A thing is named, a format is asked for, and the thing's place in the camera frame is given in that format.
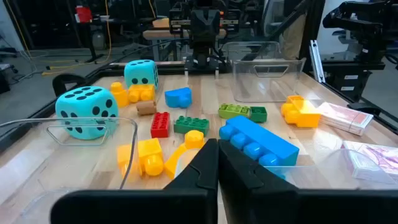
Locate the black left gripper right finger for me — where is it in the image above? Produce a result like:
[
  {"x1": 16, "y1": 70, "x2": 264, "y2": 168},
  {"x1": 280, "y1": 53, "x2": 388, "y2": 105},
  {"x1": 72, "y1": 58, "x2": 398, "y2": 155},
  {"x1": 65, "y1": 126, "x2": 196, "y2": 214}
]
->
[{"x1": 218, "y1": 139, "x2": 398, "y2": 224}]

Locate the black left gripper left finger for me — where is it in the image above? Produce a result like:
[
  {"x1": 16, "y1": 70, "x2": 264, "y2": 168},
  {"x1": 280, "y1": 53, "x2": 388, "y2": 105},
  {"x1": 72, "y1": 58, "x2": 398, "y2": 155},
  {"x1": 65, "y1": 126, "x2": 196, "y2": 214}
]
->
[{"x1": 49, "y1": 138, "x2": 219, "y2": 224}]

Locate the yellow arch block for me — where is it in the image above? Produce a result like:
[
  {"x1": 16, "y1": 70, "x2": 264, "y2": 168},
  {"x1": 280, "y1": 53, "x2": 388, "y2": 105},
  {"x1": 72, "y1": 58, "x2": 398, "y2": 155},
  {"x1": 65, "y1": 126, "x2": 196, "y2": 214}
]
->
[{"x1": 164, "y1": 143, "x2": 191, "y2": 180}]

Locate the yellow toy building block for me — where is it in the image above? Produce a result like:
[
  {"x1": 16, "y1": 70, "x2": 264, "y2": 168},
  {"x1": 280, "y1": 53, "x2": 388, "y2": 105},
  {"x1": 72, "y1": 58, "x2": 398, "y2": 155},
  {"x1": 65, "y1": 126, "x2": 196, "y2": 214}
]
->
[
  {"x1": 116, "y1": 138, "x2": 165, "y2": 183},
  {"x1": 127, "y1": 83, "x2": 156, "y2": 104}
]

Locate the long blue building block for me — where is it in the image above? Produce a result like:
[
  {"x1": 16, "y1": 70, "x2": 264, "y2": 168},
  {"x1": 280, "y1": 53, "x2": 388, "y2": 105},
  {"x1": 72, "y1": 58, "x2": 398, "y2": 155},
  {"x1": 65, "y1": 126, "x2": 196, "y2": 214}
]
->
[{"x1": 218, "y1": 115, "x2": 300, "y2": 180}]

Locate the small yellow-orange round block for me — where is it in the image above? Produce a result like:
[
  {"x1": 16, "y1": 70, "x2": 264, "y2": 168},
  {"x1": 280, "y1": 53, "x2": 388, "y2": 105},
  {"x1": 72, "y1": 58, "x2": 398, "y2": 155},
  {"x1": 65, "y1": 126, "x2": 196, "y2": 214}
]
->
[{"x1": 183, "y1": 129, "x2": 206, "y2": 150}]

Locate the short blue building block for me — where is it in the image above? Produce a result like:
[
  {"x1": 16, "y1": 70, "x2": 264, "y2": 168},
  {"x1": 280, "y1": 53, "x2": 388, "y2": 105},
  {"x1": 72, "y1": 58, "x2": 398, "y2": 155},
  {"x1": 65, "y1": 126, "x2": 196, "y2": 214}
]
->
[{"x1": 164, "y1": 86, "x2": 193, "y2": 109}]

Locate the teal foam die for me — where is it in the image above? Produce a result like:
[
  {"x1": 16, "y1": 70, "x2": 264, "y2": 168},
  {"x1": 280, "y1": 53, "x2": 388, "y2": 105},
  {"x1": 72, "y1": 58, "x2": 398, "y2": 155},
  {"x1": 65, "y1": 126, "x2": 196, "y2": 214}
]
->
[
  {"x1": 123, "y1": 59, "x2": 159, "y2": 91},
  {"x1": 55, "y1": 86, "x2": 119, "y2": 141}
]

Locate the red studded brick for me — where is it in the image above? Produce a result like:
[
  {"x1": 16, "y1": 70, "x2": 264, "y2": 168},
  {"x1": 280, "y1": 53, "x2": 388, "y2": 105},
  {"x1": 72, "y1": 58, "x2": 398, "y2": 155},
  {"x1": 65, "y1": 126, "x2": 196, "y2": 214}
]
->
[{"x1": 150, "y1": 111, "x2": 171, "y2": 139}]

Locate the dark green long brick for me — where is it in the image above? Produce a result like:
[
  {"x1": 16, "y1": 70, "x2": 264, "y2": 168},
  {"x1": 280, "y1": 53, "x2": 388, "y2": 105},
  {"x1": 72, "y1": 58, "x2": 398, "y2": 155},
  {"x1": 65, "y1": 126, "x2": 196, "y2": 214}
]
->
[{"x1": 173, "y1": 115, "x2": 210, "y2": 137}]

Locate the large yellow building block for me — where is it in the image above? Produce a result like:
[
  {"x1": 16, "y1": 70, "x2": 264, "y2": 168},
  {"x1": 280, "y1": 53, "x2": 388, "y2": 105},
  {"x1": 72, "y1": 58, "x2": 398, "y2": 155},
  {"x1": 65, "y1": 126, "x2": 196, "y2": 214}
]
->
[{"x1": 280, "y1": 98, "x2": 323, "y2": 129}]

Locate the brown wooden cylinder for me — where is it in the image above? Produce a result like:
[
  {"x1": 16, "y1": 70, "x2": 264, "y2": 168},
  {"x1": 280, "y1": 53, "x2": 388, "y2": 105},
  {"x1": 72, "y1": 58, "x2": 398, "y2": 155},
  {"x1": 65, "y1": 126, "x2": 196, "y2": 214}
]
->
[{"x1": 136, "y1": 100, "x2": 157, "y2": 116}]

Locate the pink playing card deck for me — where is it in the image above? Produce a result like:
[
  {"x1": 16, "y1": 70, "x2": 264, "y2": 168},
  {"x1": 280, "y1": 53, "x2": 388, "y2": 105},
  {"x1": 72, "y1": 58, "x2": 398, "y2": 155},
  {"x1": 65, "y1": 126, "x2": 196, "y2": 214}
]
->
[{"x1": 341, "y1": 139, "x2": 398, "y2": 184}]

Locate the wooden workbench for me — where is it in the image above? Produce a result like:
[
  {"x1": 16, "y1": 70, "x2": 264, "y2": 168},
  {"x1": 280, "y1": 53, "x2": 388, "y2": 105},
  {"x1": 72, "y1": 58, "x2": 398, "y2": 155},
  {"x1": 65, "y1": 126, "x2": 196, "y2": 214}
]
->
[{"x1": 142, "y1": 17, "x2": 228, "y2": 62}]

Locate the grey office chair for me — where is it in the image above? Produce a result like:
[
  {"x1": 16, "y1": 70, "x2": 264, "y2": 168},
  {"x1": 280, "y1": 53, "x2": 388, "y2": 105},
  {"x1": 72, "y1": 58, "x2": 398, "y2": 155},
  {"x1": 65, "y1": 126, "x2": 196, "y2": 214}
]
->
[{"x1": 261, "y1": 0, "x2": 287, "y2": 40}]

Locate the wide clear plastic bin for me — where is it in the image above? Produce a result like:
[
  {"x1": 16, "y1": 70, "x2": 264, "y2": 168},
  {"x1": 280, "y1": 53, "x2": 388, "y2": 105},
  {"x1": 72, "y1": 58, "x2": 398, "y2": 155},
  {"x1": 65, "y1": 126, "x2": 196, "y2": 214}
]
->
[
  {"x1": 222, "y1": 40, "x2": 307, "y2": 103},
  {"x1": 0, "y1": 116, "x2": 139, "y2": 224}
]

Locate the small dark green brick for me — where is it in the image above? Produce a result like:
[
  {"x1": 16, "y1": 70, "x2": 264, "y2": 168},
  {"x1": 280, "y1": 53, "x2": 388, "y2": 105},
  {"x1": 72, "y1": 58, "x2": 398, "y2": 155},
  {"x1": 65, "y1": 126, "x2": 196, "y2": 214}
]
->
[{"x1": 249, "y1": 106, "x2": 268, "y2": 123}]

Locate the light green studded brick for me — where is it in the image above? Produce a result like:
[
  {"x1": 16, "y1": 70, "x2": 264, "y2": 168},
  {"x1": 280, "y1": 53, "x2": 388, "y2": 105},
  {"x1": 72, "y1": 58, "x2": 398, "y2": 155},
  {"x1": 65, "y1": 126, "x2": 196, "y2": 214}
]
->
[{"x1": 218, "y1": 103, "x2": 252, "y2": 119}]

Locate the small yellow single-stud block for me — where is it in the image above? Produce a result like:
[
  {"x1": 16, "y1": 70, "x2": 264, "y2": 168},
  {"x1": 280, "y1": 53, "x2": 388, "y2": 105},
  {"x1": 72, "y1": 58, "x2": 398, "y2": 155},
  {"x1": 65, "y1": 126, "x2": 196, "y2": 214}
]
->
[{"x1": 109, "y1": 82, "x2": 130, "y2": 108}]

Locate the silver aluminium extrusion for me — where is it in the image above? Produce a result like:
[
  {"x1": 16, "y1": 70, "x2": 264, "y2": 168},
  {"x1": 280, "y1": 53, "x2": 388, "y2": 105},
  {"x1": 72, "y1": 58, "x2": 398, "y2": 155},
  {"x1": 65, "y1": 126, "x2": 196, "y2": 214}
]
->
[{"x1": 308, "y1": 39, "x2": 326, "y2": 84}]

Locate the orange playing card deck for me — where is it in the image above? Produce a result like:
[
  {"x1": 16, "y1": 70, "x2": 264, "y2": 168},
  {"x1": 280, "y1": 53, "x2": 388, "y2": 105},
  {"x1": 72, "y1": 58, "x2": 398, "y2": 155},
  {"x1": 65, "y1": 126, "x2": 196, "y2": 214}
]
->
[{"x1": 316, "y1": 101, "x2": 374, "y2": 137}]

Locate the red box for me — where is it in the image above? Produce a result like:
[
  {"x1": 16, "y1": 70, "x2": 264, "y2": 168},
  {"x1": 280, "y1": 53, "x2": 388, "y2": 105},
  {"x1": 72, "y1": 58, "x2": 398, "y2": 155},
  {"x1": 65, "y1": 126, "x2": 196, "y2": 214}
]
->
[{"x1": 74, "y1": 5, "x2": 93, "y2": 24}]

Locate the yellow cable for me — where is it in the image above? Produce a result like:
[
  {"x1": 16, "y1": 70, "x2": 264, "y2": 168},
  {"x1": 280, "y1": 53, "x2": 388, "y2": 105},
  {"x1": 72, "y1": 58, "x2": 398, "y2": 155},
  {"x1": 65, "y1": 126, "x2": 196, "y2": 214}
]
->
[{"x1": 42, "y1": 0, "x2": 113, "y2": 77}]

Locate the black upright rig post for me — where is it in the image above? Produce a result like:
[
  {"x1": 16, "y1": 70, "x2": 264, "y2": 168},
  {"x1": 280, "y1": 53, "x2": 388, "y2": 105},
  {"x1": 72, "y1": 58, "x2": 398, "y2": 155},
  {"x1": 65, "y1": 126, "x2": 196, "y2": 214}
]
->
[{"x1": 300, "y1": 0, "x2": 326, "y2": 74}]

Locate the black curved bracket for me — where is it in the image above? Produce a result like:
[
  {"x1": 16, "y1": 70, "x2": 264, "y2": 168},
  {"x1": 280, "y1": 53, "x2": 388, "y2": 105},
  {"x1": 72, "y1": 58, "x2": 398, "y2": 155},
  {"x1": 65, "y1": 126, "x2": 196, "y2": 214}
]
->
[{"x1": 52, "y1": 73, "x2": 90, "y2": 97}]

